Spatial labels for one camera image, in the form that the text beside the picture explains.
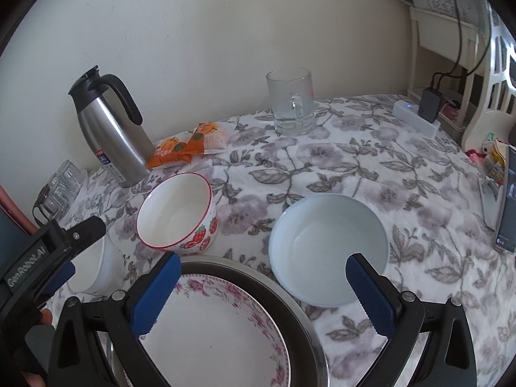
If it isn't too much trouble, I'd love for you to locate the white power strip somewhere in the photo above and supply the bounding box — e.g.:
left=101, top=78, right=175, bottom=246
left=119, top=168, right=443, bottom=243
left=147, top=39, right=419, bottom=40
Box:
left=393, top=100, right=442, bottom=138

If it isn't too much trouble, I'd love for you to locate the pink board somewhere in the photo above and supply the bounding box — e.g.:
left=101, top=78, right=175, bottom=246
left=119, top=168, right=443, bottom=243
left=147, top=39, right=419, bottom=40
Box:
left=0, top=185, right=35, bottom=234

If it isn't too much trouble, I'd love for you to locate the smartphone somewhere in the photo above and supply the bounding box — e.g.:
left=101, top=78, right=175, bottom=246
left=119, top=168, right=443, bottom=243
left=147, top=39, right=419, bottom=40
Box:
left=494, top=167, right=516, bottom=253

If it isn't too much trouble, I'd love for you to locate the grey floral blanket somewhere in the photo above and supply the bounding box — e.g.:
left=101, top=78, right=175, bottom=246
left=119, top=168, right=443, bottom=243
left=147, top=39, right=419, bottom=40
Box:
left=40, top=94, right=516, bottom=387

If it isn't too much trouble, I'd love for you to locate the orange snack packet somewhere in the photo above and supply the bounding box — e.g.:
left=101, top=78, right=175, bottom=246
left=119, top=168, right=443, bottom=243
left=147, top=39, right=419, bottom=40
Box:
left=186, top=122, right=231, bottom=156
left=145, top=136, right=192, bottom=170

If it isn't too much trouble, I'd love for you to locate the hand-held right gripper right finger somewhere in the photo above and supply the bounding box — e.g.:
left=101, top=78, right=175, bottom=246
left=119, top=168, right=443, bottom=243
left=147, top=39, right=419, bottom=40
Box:
left=345, top=253, right=478, bottom=387

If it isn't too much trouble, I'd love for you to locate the small bowl with orange print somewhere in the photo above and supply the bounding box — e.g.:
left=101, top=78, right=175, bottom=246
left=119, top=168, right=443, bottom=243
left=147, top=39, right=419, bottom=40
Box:
left=268, top=193, right=390, bottom=307

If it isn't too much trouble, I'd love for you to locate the clear glass mug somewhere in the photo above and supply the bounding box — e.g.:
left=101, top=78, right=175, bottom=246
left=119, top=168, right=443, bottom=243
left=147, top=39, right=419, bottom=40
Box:
left=266, top=68, right=319, bottom=137

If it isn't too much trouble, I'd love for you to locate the glass pitcher with black handle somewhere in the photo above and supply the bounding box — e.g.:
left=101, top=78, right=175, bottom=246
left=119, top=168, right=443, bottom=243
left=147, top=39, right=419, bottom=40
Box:
left=32, top=185, right=69, bottom=226

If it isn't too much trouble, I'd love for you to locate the black cable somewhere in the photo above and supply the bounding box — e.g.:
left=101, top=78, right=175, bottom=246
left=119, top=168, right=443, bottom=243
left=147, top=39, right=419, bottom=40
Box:
left=431, top=0, right=490, bottom=89

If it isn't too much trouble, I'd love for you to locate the person's left hand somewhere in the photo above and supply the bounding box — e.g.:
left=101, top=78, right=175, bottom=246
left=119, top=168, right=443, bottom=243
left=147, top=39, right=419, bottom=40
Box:
left=0, top=308, right=55, bottom=387

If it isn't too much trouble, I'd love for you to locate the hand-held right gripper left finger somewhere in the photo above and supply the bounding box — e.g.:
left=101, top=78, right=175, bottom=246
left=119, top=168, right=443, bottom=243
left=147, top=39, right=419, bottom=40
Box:
left=47, top=252, right=183, bottom=387

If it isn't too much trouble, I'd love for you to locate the round floral rim plate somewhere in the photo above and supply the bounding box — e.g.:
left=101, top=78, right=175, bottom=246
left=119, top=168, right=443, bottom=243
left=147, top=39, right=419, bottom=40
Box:
left=121, top=274, right=291, bottom=387

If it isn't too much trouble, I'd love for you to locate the small glass cup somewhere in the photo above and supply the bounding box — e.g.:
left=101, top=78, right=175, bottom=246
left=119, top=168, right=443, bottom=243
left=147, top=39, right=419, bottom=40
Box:
left=42, top=173, right=79, bottom=210
left=56, top=160, right=88, bottom=194

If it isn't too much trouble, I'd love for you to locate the strawberry print bowl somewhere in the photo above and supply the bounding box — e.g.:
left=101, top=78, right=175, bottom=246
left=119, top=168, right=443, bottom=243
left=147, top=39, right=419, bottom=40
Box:
left=136, top=173, right=219, bottom=257

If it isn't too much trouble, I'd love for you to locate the white square bowl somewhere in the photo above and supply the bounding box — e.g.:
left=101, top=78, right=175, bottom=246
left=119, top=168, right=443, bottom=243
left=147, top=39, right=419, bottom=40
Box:
left=66, top=232, right=125, bottom=294

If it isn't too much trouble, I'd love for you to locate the stainless steel thermos jug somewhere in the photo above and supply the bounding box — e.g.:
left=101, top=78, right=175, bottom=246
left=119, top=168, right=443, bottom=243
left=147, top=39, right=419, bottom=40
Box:
left=68, top=65, right=151, bottom=188

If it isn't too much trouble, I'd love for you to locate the white shelf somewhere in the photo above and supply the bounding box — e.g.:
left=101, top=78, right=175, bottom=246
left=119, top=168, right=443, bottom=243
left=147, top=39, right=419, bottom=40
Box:
left=407, top=6, right=490, bottom=130

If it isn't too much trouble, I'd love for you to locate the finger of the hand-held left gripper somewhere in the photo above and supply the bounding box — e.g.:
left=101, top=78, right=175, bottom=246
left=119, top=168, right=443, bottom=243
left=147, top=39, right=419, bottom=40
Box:
left=44, top=263, right=77, bottom=297
left=60, top=215, right=106, bottom=257

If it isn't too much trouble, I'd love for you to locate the stainless steel basin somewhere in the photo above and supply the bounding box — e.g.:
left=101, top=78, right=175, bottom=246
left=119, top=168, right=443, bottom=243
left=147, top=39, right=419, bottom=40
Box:
left=94, top=256, right=329, bottom=387

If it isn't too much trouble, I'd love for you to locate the white plastic chair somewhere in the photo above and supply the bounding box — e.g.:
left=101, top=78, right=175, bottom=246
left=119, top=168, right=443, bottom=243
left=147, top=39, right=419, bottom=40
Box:
left=461, top=4, right=516, bottom=154

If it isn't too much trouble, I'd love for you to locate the dark blue cabinet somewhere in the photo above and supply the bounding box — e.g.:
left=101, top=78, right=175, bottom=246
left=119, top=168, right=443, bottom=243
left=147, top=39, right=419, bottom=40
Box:
left=0, top=210, right=25, bottom=259

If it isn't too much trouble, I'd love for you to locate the black charger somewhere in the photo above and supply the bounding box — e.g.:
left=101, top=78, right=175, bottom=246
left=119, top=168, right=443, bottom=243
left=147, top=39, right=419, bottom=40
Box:
left=419, top=88, right=444, bottom=124

